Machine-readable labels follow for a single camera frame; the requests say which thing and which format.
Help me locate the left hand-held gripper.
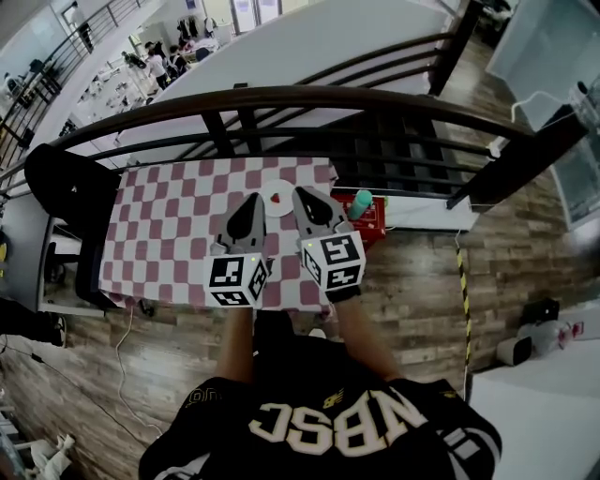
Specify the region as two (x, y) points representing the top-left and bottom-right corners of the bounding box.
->
(203, 191), (275, 310)

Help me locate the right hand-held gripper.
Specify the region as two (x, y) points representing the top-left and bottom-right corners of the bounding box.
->
(291, 187), (368, 304)

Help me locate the white round plate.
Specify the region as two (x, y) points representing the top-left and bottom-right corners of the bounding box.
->
(259, 179), (299, 218)

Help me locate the person's right forearm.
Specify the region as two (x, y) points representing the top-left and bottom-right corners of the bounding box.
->
(329, 297), (405, 383)

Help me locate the person's left forearm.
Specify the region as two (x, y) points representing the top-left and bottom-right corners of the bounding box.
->
(217, 307), (257, 386)

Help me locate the teal bottle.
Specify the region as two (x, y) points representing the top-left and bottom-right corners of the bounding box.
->
(347, 188), (375, 221)

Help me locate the red plastic crate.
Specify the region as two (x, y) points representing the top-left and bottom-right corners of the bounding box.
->
(330, 192), (388, 252)

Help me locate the table with checkered cloth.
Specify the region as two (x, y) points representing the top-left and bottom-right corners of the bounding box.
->
(97, 157), (340, 313)

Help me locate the dark metal railing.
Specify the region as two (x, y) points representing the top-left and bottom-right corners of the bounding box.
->
(0, 27), (593, 212)

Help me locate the yellow black striped tape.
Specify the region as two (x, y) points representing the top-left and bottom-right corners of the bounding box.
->
(456, 247), (473, 372)

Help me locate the black jacket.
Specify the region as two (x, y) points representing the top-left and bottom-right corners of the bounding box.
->
(23, 143), (123, 222)

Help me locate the person's black printed shirt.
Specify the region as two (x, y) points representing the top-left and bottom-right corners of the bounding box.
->
(138, 310), (503, 480)

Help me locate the grey desk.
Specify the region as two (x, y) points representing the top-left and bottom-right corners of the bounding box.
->
(0, 193), (56, 313)

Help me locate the white appliance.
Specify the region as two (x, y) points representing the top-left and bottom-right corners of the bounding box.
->
(496, 335), (533, 368)

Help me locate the black bag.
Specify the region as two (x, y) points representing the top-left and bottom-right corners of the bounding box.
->
(519, 297), (562, 328)

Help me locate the clear plastic bag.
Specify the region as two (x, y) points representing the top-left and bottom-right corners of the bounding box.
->
(517, 318), (574, 356)

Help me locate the white crumpled cloth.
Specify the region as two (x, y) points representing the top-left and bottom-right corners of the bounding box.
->
(29, 433), (77, 480)

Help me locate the white counter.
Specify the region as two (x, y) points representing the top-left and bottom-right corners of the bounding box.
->
(468, 337), (600, 480)

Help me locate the white cable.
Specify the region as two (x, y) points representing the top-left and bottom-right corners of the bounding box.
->
(114, 304), (164, 433)

